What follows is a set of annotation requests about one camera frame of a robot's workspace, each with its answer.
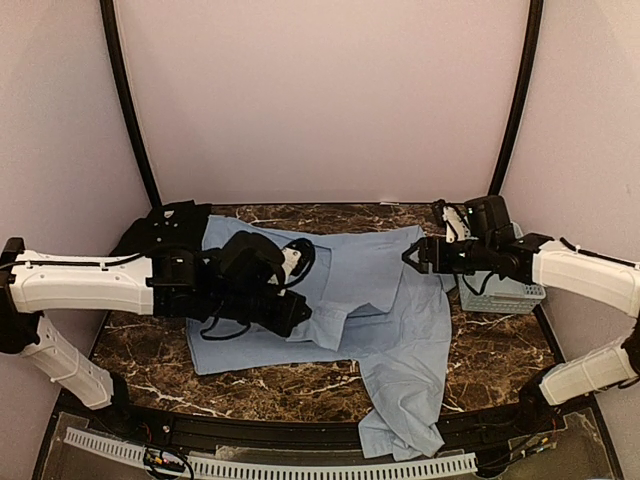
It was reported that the small circuit board with wires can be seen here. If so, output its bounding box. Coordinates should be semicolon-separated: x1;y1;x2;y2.
142;446;195;479

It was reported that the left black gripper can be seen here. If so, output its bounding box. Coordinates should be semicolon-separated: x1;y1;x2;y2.
211;287;311;338

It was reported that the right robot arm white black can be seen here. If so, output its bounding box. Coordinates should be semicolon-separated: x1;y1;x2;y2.
402;195;639;434

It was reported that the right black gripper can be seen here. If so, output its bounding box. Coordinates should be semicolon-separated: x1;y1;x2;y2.
402;237;495;274

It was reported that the black front rail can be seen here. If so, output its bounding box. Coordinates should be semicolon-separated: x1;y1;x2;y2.
54;387;594;454

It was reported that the white slotted cable duct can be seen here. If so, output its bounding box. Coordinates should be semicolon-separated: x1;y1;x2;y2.
63;427;477;479

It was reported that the black frame post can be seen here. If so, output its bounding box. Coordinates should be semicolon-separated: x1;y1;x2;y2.
488;0;544;195
99;0;162;207

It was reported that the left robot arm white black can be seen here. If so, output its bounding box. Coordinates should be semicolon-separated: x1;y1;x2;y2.
1;231;316;436

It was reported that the light blue plastic basket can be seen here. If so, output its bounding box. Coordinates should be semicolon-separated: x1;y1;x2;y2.
457;271;546;314

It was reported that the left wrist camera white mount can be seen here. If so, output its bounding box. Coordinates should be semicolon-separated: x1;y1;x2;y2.
269;238;316;291

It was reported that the light blue long sleeve shirt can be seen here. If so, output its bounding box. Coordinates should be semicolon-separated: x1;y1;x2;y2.
186;225;454;461

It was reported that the right black frame post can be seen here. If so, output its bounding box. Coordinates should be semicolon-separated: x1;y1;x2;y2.
488;0;544;195

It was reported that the left black frame post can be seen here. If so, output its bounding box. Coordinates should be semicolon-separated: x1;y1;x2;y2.
99;0;162;207

